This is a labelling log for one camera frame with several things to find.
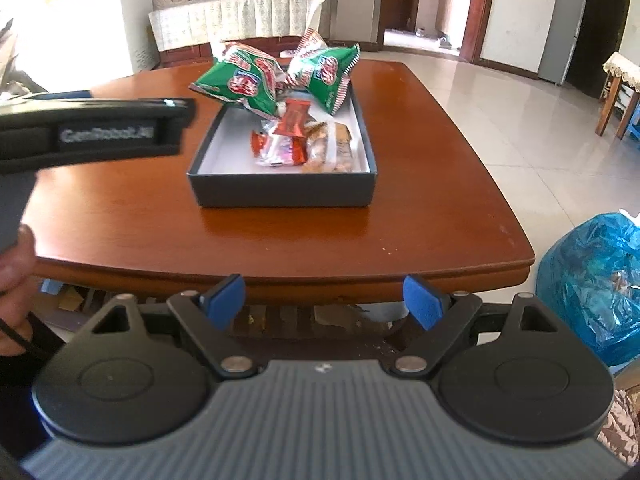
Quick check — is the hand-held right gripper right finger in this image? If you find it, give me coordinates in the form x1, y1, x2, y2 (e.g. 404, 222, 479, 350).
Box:
392, 274, 563, 378

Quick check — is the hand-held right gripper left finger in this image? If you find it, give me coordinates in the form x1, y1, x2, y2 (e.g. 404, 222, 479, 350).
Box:
82, 274, 261, 378

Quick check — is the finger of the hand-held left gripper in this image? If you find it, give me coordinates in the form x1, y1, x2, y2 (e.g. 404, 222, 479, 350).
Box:
0, 90, 94, 106

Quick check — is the dark grey cardboard box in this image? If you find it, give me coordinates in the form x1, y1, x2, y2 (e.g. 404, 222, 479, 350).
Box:
186, 77, 379, 209

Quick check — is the green striped snack bag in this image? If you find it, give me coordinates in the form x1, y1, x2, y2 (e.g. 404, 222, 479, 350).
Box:
189, 42, 288, 117
286, 30, 361, 116

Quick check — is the red white snack packet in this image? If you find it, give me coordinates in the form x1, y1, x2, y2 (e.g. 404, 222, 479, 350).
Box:
250, 130, 307, 167

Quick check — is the brown snack packet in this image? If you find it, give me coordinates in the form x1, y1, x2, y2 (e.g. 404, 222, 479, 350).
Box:
327, 122, 353, 173

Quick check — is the orange red snack bar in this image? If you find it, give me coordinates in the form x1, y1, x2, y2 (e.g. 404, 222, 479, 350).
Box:
272, 99, 313, 138

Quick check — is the person's left hand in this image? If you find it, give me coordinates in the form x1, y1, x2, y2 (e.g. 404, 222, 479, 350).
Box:
0, 225, 39, 357

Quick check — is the white chest freezer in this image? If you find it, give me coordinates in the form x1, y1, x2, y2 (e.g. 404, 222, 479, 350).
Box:
55, 0, 153, 78

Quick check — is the dark wooden television cabinet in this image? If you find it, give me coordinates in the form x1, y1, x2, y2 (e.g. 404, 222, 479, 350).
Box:
157, 37, 221, 68

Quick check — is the cardboard piece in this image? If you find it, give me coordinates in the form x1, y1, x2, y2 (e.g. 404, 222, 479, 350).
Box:
42, 282, 108, 331

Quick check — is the blue plastic bag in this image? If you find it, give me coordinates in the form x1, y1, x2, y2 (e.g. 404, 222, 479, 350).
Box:
537, 212, 640, 366

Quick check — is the cabinet with white cloth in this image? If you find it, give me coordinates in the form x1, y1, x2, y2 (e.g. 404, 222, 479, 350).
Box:
148, 0, 326, 53

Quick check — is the patterned brown cloth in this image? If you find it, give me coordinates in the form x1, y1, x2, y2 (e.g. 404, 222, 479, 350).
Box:
597, 390, 640, 466

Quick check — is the blue stool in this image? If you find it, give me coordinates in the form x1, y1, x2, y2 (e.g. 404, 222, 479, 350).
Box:
625, 105, 640, 148

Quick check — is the small wooden side table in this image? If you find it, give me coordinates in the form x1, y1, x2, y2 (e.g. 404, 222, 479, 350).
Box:
596, 51, 640, 141

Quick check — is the grey refrigerator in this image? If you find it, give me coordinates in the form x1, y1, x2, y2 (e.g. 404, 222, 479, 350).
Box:
537, 0, 592, 85

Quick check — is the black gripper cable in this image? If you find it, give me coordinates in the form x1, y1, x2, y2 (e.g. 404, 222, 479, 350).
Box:
0, 310, 51, 361

